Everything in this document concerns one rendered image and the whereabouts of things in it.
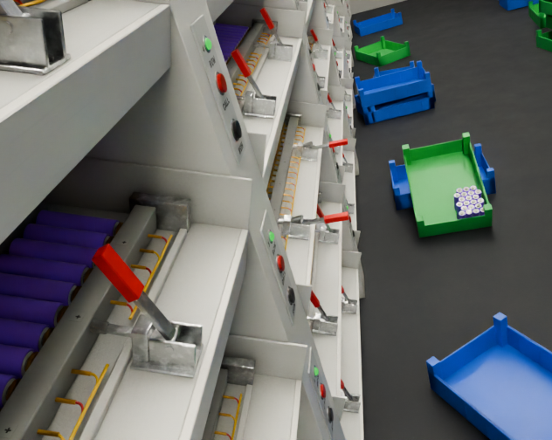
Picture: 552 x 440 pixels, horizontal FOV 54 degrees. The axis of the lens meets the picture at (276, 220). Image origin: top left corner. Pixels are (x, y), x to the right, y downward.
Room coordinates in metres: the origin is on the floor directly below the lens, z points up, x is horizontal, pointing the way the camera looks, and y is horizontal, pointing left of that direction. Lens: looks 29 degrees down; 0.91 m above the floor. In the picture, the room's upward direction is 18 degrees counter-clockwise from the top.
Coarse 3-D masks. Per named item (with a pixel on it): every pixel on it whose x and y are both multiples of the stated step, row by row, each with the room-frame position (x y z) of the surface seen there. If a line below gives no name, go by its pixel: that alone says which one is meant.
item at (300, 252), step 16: (288, 112) 1.10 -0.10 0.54; (304, 112) 1.10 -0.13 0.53; (320, 112) 1.09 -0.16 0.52; (304, 128) 1.08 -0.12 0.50; (320, 128) 1.08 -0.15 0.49; (320, 144) 1.00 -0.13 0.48; (304, 160) 0.93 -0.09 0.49; (320, 160) 0.93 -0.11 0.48; (304, 176) 0.87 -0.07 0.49; (288, 192) 0.81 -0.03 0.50; (304, 192) 0.81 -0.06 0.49; (304, 208) 0.76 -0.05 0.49; (288, 240) 0.67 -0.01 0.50; (304, 240) 0.67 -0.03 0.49; (288, 256) 0.63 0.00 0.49; (304, 256) 0.63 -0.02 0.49; (304, 272) 0.59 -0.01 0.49; (304, 288) 0.50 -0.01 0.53; (304, 304) 0.51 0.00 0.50
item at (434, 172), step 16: (448, 144) 1.48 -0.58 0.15; (464, 144) 1.46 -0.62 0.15; (416, 160) 1.53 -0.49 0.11; (432, 160) 1.50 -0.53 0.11; (448, 160) 1.48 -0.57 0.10; (464, 160) 1.45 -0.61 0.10; (416, 176) 1.47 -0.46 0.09; (432, 176) 1.44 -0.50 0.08; (448, 176) 1.42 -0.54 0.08; (464, 176) 1.40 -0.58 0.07; (480, 176) 1.32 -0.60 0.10; (416, 192) 1.41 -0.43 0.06; (432, 192) 1.39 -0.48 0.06; (448, 192) 1.37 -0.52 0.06; (416, 208) 1.36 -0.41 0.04; (432, 208) 1.34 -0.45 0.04; (448, 208) 1.32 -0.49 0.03; (432, 224) 1.24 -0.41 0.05; (448, 224) 1.24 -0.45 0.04; (464, 224) 1.23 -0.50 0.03; (480, 224) 1.22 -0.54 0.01
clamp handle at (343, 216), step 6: (324, 216) 0.68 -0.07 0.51; (330, 216) 0.67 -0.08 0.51; (336, 216) 0.67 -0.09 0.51; (342, 216) 0.66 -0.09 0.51; (300, 222) 0.68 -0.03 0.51; (306, 222) 0.68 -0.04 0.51; (312, 222) 0.68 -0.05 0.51; (318, 222) 0.67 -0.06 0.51; (324, 222) 0.67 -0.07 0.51; (330, 222) 0.67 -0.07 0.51
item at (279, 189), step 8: (296, 120) 1.06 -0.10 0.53; (288, 128) 1.02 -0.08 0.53; (296, 128) 1.04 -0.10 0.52; (288, 136) 0.98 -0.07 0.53; (288, 144) 0.95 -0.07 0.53; (288, 152) 0.91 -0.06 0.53; (280, 160) 0.88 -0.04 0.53; (288, 160) 0.88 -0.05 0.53; (280, 168) 0.85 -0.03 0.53; (288, 168) 0.87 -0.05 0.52; (296, 168) 0.88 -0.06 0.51; (280, 176) 0.82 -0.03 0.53; (288, 176) 0.84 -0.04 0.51; (280, 184) 0.79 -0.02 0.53; (296, 184) 0.82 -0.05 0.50; (272, 192) 0.77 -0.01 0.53; (280, 192) 0.77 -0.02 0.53; (272, 200) 0.74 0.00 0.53; (280, 200) 0.74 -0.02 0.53; (272, 208) 0.72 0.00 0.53; (280, 208) 0.73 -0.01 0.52; (288, 208) 0.74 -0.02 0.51
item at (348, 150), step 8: (352, 144) 1.76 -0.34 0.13; (344, 152) 1.76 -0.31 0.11; (352, 152) 1.76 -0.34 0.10; (344, 160) 1.62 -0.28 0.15; (352, 160) 1.70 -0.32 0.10; (352, 168) 1.60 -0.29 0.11; (344, 176) 1.57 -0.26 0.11; (352, 176) 1.58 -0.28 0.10; (352, 184) 1.52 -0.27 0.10; (344, 192) 1.47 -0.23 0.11; (352, 192) 1.47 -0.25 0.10; (352, 200) 1.42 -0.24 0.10; (352, 208) 1.35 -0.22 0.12; (352, 216) 1.34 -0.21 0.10; (352, 224) 1.29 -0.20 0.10; (360, 232) 1.18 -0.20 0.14
